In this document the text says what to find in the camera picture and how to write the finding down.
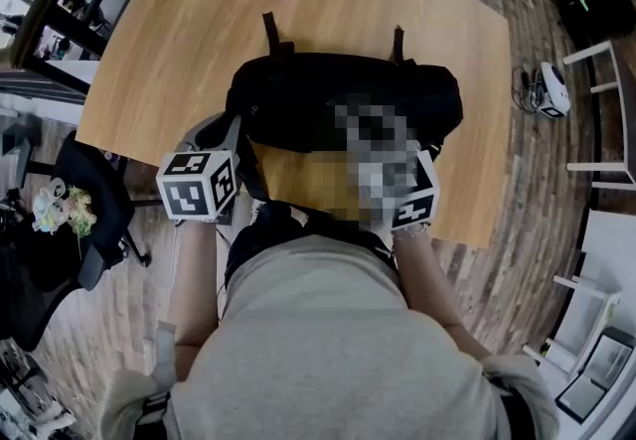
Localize black high-back chair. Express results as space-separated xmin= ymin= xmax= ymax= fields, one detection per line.
xmin=560 ymin=0 xmax=636 ymax=45

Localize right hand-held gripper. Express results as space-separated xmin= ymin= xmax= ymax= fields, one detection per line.
xmin=391 ymin=149 xmax=443 ymax=232

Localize black backpack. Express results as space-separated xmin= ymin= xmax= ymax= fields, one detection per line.
xmin=198 ymin=11 xmax=465 ymax=217

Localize person's black trousers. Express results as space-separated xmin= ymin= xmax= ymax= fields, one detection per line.
xmin=223 ymin=199 xmax=399 ymax=291

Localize white round floor device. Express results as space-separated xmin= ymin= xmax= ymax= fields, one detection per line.
xmin=538 ymin=61 xmax=573 ymax=119

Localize person's right forearm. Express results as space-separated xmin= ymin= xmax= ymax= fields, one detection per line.
xmin=392 ymin=223 xmax=494 ymax=361

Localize wooden table with white legs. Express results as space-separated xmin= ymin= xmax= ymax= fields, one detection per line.
xmin=74 ymin=0 xmax=514 ymax=251

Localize person's grey shirt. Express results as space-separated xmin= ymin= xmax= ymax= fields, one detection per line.
xmin=98 ymin=233 xmax=562 ymax=440

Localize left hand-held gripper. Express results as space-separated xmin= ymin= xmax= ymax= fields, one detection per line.
xmin=155 ymin=112 xmax=243 ymax=226

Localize black metal railing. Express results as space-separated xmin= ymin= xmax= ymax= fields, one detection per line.
xmin=9 ymin=0 xmax=151 ymax=97

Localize dark table with white legs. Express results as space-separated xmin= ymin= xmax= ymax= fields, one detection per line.
xmin=562 ymin=37 xmax=636 ymax=192

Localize black office chair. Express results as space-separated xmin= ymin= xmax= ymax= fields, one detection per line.
xmin=0 ymin=129 xmax=153 ymax=356

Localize pastel flower bouquet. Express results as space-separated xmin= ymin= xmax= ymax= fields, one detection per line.
xmin=31 ymin=176 xmax=98 ymax=238

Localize person's left forearm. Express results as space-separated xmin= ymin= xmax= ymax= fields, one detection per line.
xmin=168 ymin=219 xmax=221 ymax=380

